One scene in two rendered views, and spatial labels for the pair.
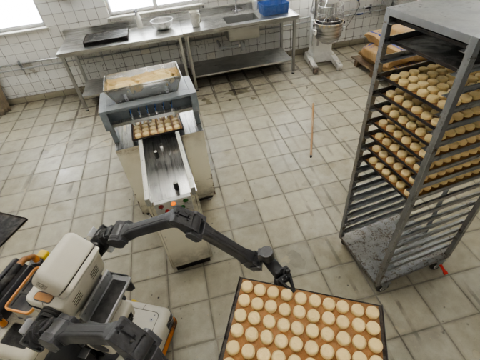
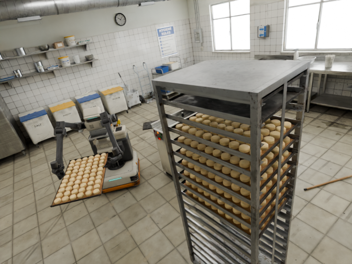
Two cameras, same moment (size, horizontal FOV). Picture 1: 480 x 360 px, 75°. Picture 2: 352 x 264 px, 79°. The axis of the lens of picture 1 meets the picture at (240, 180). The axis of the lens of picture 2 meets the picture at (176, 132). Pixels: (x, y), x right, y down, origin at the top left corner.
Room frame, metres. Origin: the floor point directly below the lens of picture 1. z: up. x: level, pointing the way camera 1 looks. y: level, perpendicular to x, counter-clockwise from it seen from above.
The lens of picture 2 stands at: (0.69, -2.03, 2.08)
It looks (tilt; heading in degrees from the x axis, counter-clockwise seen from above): 27 degrees down; 68
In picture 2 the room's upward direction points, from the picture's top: 11 degrees counter-clockwise
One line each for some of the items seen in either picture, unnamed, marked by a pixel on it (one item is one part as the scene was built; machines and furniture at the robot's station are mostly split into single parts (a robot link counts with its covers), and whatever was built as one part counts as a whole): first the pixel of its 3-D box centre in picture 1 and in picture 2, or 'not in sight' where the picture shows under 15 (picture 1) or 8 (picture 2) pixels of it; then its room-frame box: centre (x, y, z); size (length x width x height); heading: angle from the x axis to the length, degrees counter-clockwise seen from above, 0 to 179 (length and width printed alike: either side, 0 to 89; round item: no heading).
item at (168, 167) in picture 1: (176, 202); (183, 143); (1.81, 0.53, 0.45); 0.70 x 0.34 x 0.90; 13
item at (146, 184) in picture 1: (138, 123); (201, 101); (2.38, 0.81, 0.87); 2.01 x 0.03 x 0.07; 13
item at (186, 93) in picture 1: (152, 112); not in sight; (2.30, 0.64, 1.01); 0.72 x 0.33 x 0.34; 103
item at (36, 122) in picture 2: not in sight; (39, 127); (-0.45, 3.76, 0.38); 0.64 x 0.54 x 0.77; 101
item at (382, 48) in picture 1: (358, 155); not in sight; (1.52, -0.77, 0.97); 0.03 x 0.03 x 1.70; 15
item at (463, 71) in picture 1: (410, 202); (178, 192); (1.09, -0.89, 0.97); 0.03 x 0.03 x 1.70; 15
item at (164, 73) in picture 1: (143, 81); not in sight; (2.30, 0.64, 1.28); 0.54 x 0.27 x 0.06; 103
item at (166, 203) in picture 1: (174, 206); (159, 134); (1.45, 0.45, 0.77); 0.24 x 0.04 x 0.14; 103
